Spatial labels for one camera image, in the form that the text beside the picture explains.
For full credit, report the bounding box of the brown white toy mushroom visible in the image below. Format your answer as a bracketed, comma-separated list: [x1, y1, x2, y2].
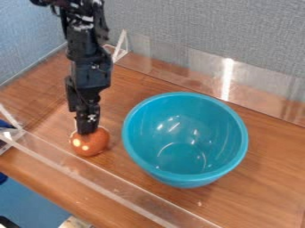
[69, 126, 109, 157]

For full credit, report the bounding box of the clear acrylic left barrier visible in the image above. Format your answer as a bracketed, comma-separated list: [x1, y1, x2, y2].
[0, 42, 67, 87]

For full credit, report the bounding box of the clear acrylic corner bracket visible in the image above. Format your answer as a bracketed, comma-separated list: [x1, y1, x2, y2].
[103, 29, 128, 62]

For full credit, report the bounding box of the clear acrylic back barrier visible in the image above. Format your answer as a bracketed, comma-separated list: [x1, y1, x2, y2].
[116, 32, 305, 127]

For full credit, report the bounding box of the clear acrylic front barrier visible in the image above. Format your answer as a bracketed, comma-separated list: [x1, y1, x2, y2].
[0, 105, 222, 228]

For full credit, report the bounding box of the clear acrylic barrier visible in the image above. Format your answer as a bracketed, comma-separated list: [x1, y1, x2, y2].
[0, 42, 67, 87]
[116, 32, 305, 127]
[0, 105, 222, 228]

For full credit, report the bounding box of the blue plastic bowl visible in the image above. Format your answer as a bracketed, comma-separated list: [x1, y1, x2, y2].
[121, 92, 249, 189]

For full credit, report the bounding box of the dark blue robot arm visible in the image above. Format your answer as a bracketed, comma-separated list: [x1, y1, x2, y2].
[29, 0, 113, 135]

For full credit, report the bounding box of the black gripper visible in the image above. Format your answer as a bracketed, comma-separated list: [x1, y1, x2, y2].
[64, 54, 113, 135]

